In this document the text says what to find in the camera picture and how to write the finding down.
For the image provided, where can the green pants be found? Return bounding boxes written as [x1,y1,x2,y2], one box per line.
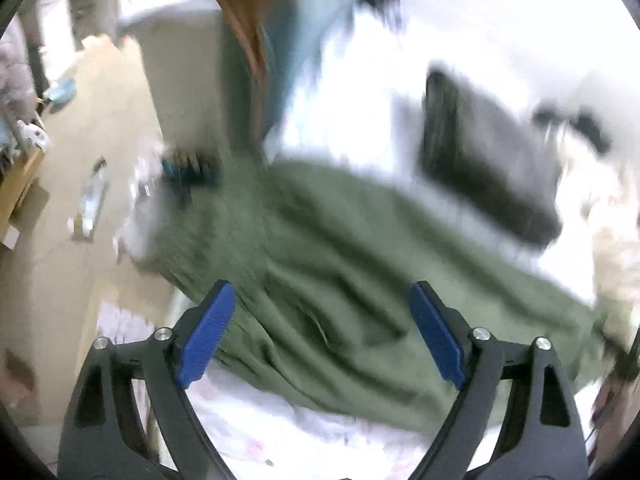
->
[150,157,621,433]

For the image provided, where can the pink cloth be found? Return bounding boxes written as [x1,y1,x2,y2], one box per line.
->
[0,22,37,117]

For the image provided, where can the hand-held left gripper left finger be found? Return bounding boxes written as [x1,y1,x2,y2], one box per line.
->
[57,280,238,480]

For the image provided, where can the dark grey cushion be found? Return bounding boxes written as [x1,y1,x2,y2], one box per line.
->
[417,67,563,248]

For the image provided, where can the cream cloth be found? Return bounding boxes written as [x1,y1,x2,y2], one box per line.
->
[587,160,640,343]

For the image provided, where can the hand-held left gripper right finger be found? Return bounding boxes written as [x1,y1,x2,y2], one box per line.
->
[409,281,589,480]

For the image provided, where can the cardboard box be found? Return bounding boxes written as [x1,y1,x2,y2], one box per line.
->
[0,145,51,252]

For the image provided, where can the clear plastic bottle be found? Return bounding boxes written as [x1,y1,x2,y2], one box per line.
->
[79,157,109,223]

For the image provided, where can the white floral bed sheet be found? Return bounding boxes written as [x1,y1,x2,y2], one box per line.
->
[95,0,640,480]

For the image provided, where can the white cabinet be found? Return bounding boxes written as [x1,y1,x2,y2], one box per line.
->
[117,0,236,161]

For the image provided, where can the blue black item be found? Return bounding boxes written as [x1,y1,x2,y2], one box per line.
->
[161,147,222,207]

